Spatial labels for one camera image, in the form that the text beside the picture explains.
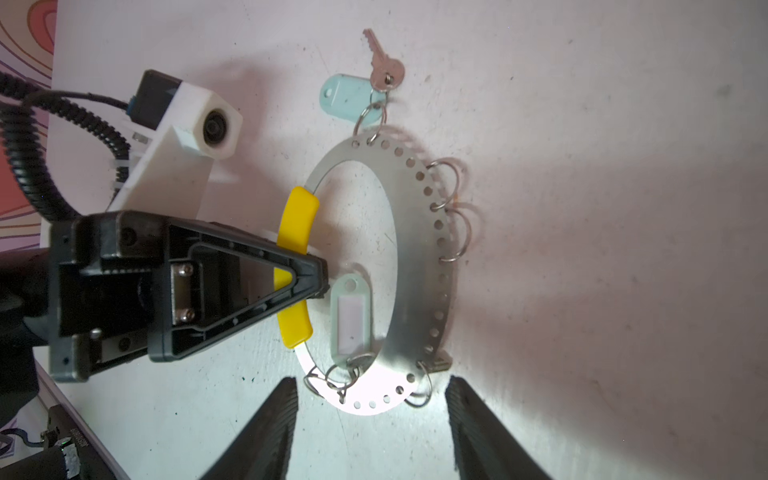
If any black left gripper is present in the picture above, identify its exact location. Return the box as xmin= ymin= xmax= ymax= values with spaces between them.
xmin=48 ymin=211 xmax=329 ymax=383

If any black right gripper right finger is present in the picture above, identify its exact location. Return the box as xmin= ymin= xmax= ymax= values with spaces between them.
xmin=445 ymin=376 xmax=549 ymax=479

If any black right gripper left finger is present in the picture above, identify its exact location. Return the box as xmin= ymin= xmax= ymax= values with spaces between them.
xmin=202 ymin=377 xmax=299 ymax=480

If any key with long mint tag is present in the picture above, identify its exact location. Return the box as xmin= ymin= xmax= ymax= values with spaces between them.
xmin=304 ymin=273 xmax=376 ymax=404

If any metal keyring organizer yellow grip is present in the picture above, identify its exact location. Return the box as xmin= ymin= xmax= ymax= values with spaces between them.
xmin=277 ymin=131 xmax=471 ymax=416

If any key with small mint tag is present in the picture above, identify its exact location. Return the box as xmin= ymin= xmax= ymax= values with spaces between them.
xmin=319 ymin=28 xmax=406 ymax=145

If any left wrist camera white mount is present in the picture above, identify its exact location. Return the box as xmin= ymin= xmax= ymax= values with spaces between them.
xmin=108 ymin=70 xmax=243 ymax=219

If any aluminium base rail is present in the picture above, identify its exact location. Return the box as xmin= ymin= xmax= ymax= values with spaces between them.
xmin=1 ymin=361 xmax=128 ymax=479

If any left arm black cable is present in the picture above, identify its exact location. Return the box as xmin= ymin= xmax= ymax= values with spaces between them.
xmin=0 ymin=70 xmax=132 ymax=223

